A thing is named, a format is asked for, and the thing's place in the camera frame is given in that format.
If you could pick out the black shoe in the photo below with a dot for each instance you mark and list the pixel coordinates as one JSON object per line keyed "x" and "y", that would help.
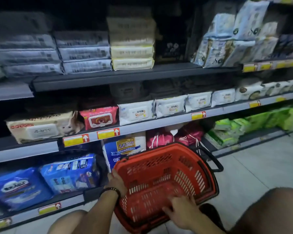
{"x": 213, "y": 215}

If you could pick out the person's left leg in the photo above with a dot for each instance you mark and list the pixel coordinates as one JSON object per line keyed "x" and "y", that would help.
{"x": 66, "y": 222}

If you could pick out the person's right forearm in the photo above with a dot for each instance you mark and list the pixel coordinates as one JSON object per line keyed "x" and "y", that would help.
{"x": 205, "y": 225}

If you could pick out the long grey shelf board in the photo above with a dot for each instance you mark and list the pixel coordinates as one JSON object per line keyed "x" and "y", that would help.
{"x": 166, "y": 123}

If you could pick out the dark metal shelf board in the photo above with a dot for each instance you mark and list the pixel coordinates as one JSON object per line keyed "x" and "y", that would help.
{"x": 127, "y": 76}

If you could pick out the person's left hand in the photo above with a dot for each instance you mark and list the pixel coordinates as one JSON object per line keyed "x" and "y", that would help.
{"x": 117, "y": 183}

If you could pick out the person's right leg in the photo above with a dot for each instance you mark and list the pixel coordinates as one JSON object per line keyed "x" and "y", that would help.
{"x": 271, "y": 212}

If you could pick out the person's right thumb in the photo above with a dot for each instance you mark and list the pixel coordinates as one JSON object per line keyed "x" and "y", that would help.
{"x": 167, "y": 212}

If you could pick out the pile of green packets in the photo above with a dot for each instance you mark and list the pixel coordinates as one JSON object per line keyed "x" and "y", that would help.
{"x": 258, "y": 121}

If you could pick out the white wipes pack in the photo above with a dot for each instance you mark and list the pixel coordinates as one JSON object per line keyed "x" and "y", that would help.
{"x": 136, "y": 112}
{"x": 171, "y": 106}
{"x": 223, "y": 97}
{"x": 198, "y": 101}

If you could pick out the person's leg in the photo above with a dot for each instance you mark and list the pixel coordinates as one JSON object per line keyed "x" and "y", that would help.
{"x": 66, "y": 222}
{"x": 271, "y": 212}

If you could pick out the red plastic shopping basket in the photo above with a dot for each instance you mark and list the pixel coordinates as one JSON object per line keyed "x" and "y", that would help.
{"x": 156, "y": 173}

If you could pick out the person's left fingers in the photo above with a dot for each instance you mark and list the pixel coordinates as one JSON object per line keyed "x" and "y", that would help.
{"x": 114, "y": 174}

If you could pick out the light blue diaper pack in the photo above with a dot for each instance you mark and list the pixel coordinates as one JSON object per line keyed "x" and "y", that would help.
{"x": 69, "y": 174}

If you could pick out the person's left forearm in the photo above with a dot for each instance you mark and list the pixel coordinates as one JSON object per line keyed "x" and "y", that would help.
{"x": 100, "y": 214}

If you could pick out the black packet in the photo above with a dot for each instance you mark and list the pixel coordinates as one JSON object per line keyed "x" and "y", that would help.
{"x": 172, "y": 43}

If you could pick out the grey metal shelf board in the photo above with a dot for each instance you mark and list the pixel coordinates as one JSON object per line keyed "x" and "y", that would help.
{"x": 22, "y": 152}
{"x": 11, "y": 92}

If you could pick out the cream wipe packet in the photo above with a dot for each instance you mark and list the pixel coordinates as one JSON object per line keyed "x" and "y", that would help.
{"x": 129, "y": 12}
{"x": 133, "y": 64}
{"x": 131, "y": 38}
{"x": 132, "y": 52}
{"x": 131, "y": 24}

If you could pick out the blue pack with gold label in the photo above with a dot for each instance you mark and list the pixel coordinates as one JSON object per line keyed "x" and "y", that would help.
{"x": 124, "y": 148}

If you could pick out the beige cat-print wipes pack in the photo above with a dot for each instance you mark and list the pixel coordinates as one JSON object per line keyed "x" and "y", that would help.
{"x": 41, "y": 127}

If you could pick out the low grey shelf board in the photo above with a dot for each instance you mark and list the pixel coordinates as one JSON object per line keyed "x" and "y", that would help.
{"x": 70, "y": 201}

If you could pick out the dark blue diaper pack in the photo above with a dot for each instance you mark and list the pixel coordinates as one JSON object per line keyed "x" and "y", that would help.
{"x": 19, "y": 188}

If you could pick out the dim grey packet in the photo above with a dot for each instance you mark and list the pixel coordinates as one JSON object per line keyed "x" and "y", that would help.
{"x": 126, "y": 92}

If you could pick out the stack of grey wipe packets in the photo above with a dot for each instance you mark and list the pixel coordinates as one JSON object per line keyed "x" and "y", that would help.
{"x": 39, "y": 56}

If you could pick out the dark purple packets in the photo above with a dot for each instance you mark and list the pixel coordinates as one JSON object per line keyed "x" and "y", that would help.
{"x": 289, "y": 46}

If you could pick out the yellow price tag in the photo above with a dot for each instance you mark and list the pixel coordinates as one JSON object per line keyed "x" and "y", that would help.
{"x": 0, "y": 224}
{"x": 254, "y": 104}
{"x": 198, "y": 115}
{"x": 108, "y": 133}
{"x": 265, "y": 66}
{"x": 249, "y": 67}
{"x": 49, "y": 208}
{"x": 75, "y": 140}

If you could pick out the red wipes pack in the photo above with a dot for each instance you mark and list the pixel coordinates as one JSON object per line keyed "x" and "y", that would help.
{"x": 99, "y": 118}

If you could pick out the person's right hand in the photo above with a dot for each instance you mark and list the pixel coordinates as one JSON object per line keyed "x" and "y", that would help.
{"x": 184, "y": 213}

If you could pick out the pile of white tissue packs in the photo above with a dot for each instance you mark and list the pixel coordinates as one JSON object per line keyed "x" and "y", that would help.
{"x": 229, "y": 38}

